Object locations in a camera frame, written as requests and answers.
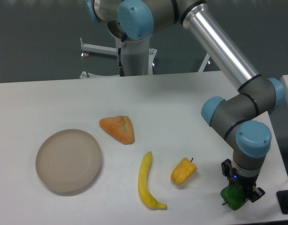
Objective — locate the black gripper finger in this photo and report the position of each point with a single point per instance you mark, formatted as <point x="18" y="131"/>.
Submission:
<point x="253" y="193"/>
<point x="227" y="170"/>

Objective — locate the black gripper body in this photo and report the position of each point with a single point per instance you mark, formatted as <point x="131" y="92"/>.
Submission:
<point x="243" y="177"/>

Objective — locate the yellow banana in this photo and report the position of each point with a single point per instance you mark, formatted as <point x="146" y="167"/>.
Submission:
<point x="146" y="197"/>

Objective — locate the beige round plate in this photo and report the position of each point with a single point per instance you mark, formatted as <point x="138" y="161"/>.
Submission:
<point x="69" y="161"/>

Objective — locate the green bell pepper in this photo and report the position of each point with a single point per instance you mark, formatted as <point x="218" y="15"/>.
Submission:
<point x="233" y="196"/>

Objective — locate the orange bread roll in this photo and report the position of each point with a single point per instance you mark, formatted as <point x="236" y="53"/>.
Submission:
<point x="120" y="128"/>

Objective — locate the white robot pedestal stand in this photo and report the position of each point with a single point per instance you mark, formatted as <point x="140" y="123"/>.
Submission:
<point x="168" y="51"/>

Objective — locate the yellow bell pepper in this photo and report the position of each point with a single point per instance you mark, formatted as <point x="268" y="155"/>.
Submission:
<point x="183" y="171"/>

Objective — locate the black device at right edge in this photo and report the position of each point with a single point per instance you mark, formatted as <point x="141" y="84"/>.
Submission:
<point x="283" y="201"/>

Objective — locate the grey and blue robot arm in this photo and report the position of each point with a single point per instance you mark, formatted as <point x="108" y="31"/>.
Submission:
<point x="132" y="22"/>

